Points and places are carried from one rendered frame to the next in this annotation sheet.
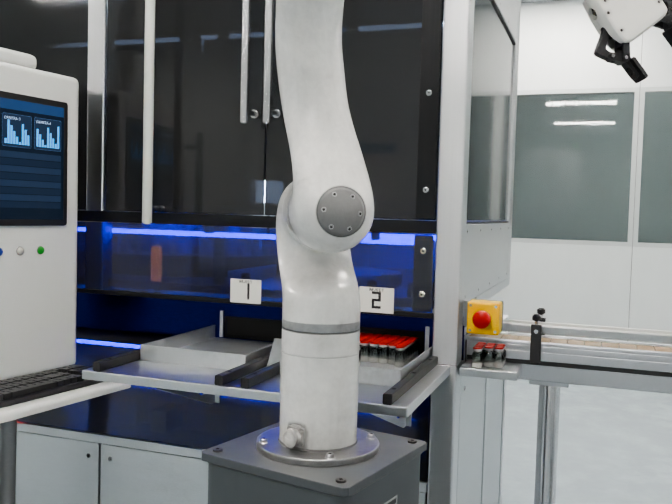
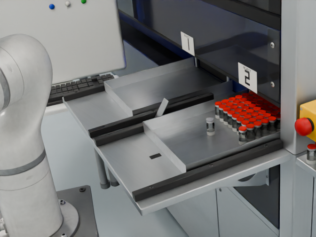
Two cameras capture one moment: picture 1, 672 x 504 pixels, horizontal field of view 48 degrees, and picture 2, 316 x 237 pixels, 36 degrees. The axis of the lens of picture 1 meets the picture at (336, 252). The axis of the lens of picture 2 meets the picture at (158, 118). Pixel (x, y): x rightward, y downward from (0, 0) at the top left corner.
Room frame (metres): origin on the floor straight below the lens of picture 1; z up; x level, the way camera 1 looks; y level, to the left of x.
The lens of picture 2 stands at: (0.82, -0.82, 1.55)
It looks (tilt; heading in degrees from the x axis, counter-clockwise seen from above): 28 degrees down; 50
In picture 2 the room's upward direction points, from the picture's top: 7 degrees counter-clockwise
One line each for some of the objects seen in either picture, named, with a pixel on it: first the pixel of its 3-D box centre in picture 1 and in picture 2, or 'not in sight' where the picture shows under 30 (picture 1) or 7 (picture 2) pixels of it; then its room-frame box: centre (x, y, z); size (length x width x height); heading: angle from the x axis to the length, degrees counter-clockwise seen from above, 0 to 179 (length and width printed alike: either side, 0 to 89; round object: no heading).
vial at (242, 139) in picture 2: (399, 356); (242, 135); (1.67, -0.15, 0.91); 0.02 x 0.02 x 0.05
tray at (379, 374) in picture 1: (363, 358); (220, 128); (1.68, -0.07, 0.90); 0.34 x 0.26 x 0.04; 161
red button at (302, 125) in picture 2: (482, 319); (305, 126); (1.66, -0.33, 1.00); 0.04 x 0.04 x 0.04; 71
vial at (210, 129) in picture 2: not in sight; (210, 127); (1.66, -0.05, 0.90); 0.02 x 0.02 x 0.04
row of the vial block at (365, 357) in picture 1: (369, 351); (233, 121); (1.72, -0.08, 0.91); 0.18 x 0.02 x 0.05; 71
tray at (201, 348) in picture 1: (227, 345); (166, 85); (1.79, 0.25, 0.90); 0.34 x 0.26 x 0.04; 161
